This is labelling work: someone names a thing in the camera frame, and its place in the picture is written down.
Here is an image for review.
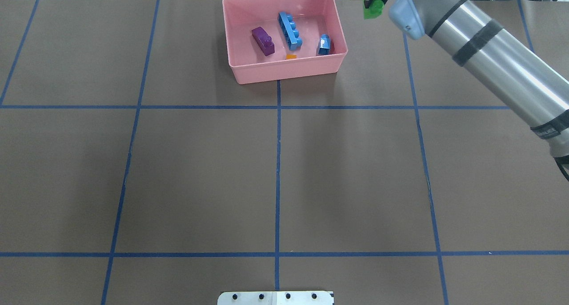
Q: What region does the green block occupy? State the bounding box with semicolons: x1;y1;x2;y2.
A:
362;0;385;20

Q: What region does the small blue block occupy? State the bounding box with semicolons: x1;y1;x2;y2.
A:
317;34;332;56

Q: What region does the long blue block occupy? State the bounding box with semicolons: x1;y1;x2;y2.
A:
278;11;303;52

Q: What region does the purple block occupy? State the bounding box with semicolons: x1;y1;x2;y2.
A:
251;27;276;56

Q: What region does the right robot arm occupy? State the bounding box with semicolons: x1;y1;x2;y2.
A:
363;0;569;167

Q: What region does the pink plastic box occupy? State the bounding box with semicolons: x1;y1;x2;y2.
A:
222;0;348;84

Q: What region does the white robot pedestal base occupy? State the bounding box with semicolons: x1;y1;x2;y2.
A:
217;290;335;305

